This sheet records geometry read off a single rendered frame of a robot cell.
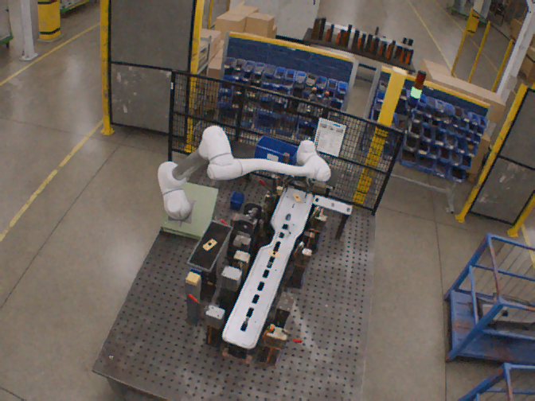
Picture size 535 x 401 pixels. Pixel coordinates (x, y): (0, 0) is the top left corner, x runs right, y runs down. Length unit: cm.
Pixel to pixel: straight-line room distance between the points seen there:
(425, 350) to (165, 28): 415
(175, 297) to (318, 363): 101
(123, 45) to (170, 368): 360
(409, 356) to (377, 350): 32
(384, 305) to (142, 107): 351
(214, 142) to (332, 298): 131
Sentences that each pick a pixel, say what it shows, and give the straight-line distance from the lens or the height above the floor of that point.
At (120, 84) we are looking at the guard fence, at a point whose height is 75.
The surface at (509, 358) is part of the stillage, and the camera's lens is 406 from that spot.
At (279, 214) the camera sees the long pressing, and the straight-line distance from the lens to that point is 288.
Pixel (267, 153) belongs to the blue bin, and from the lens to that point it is 320.
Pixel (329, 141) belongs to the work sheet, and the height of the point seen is 127.
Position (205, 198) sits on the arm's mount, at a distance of 303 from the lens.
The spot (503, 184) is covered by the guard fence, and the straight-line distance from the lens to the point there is 517.
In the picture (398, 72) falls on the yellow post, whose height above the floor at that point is 199.
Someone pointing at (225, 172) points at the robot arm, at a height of 149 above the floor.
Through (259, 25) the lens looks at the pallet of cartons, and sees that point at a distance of 699.
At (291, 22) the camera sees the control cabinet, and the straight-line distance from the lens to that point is 911.
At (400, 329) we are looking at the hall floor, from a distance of 381.
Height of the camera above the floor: 295
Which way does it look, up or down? 41 degrees down
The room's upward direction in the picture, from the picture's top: 11 degrees clockwise
